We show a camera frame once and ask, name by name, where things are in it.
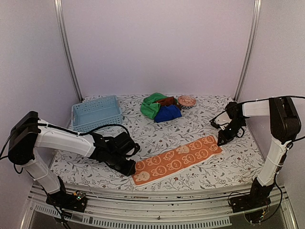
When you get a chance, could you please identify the red patterned bowl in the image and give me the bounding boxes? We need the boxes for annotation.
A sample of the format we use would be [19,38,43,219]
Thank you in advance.
[178,95,196,109]

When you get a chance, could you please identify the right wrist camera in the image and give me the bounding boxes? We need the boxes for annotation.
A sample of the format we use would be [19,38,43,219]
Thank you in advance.
[210,119,227,129]

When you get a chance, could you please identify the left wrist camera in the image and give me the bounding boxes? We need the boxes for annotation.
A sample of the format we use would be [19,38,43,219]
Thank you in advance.
[126,143,141,157]

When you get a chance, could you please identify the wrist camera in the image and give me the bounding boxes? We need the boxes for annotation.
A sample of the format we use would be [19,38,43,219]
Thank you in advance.
[210,119,227,129]
[126,143,141,157]

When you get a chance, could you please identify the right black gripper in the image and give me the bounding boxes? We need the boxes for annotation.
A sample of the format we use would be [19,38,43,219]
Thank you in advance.
[218,119,246,146]

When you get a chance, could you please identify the white bowl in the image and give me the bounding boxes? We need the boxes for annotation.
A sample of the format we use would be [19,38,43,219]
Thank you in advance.
[215,112,231,126]

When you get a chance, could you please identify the dark red towel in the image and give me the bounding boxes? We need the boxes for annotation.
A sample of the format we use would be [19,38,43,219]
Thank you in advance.
[156,96,177,106]

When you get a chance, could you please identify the aluminium frame post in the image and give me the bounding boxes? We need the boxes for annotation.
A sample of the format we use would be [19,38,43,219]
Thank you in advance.
[54,0,83,101]
[234,0,262,101]

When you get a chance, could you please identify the green towel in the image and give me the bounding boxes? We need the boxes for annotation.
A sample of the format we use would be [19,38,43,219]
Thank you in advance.
[140,93,167,119]

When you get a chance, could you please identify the front aluminium rail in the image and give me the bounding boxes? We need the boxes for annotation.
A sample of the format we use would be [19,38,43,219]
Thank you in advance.
[20,183,296,229]

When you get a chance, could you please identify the blue towel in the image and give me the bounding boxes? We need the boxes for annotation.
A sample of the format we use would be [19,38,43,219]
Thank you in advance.
[154,105,182,123]

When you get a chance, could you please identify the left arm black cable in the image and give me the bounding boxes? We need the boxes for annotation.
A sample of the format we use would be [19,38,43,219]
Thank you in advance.
[0,123,131,160]

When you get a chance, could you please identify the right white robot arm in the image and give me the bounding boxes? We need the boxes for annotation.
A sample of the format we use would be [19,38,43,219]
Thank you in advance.
[210,95,301,187]

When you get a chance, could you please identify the orange bunny towel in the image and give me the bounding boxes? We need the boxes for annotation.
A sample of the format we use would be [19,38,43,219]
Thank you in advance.
[131,135,223,187]

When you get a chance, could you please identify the left aluminium frame post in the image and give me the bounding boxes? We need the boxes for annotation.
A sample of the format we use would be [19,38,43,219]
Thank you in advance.
[54,0,83,101]

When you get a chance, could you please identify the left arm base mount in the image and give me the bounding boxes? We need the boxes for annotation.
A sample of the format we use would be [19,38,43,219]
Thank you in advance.
[46,184,88,213]

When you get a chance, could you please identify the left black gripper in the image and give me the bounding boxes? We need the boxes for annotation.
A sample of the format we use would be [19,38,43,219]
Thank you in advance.
[108,152,136,177]

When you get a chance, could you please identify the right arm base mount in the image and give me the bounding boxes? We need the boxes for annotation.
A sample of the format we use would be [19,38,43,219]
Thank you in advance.
[228,178,275,224]

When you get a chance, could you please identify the light blue plastic basket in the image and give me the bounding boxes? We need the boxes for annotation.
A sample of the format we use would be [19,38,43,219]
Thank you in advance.
[71,95,122,132]

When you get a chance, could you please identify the right aluminium frame post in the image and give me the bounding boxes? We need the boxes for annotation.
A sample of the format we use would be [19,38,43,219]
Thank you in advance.
[234,0,262,101]

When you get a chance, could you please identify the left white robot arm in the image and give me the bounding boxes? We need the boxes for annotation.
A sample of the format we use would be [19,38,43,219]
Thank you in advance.
[7,111,140,207]

